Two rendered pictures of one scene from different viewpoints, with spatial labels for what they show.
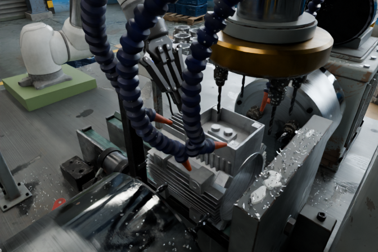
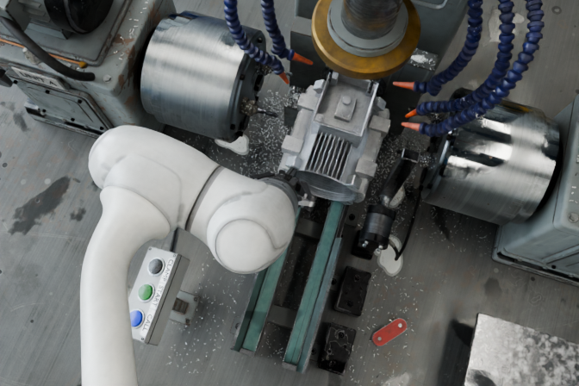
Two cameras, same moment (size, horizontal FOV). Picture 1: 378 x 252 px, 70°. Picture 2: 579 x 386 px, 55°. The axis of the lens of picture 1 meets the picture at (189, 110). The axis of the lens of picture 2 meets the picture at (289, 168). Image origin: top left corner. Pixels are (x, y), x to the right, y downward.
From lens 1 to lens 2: 1.05 m
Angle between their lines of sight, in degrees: 67
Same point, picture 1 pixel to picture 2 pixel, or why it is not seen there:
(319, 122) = (305, 26)
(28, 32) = not seen: outside the picture
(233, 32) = (401, 38)
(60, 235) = (516, 145)
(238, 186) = not seen: hidden behind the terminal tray
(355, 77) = not seen: outside the picture
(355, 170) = not seen: hidden behind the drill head
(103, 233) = (501, 124)
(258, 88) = (236, 93)
